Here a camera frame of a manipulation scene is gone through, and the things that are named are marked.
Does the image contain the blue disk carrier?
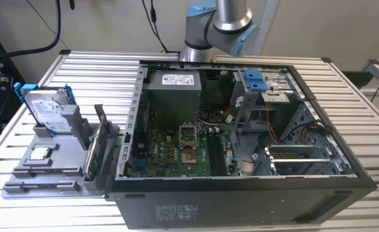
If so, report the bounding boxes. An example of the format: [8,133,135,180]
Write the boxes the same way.
[14,82,79,137]

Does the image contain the grey metal drive cage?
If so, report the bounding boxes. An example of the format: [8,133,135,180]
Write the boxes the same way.
[227,68,306,132]

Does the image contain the thin black USB cable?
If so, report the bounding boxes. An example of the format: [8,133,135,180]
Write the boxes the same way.
[141,0,173,53]

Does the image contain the grey parts rack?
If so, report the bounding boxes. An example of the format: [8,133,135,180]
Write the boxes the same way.
[0,103,129,200]

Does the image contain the silver CPU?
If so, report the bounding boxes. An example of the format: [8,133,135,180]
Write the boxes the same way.
[30,147,52,160]

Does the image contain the grey metal disk bay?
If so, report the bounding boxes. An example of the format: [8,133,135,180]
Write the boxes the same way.
[253,144,354,176]

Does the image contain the black RAM slot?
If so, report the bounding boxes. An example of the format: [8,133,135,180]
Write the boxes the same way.
[214,131,225,176]
[210,131,221,176]
[207,131,217,176]

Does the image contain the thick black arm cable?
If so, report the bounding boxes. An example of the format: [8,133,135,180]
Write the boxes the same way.
[0,0,63,61]

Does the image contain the grey power supply unit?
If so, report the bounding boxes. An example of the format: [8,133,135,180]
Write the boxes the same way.
[143,69,205,122]

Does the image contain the silver hard disk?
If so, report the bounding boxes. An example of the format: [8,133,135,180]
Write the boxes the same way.
[23,90,75,133]

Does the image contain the black PC case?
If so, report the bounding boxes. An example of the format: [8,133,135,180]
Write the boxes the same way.
[105,59,379,230]

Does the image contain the CPU socket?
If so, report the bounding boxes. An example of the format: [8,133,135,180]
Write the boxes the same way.
[181,148,199,165]

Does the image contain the yellow black side wires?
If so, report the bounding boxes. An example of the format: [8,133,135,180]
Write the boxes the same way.
[288,122,334,145]

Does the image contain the green motherboard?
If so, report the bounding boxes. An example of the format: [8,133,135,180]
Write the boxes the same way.
[133,106,242,178]

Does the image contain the wire locking lever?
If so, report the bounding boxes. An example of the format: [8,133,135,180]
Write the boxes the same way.
[194,122,203,149]

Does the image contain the blue plastic drive latch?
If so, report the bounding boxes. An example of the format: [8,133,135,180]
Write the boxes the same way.
[243,69,268,92]

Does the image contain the metal socket cover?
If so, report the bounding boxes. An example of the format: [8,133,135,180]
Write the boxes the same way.
[179,124,201,148]

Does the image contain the black rectangular panel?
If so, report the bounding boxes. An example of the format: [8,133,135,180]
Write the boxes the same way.
[342,71,374,90]

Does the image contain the orange red drive wires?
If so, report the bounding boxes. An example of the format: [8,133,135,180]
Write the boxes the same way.
[262,110,280,145]

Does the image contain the white yellow PSU wire bundle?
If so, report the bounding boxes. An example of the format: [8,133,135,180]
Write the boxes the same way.
[197,115,226,128]

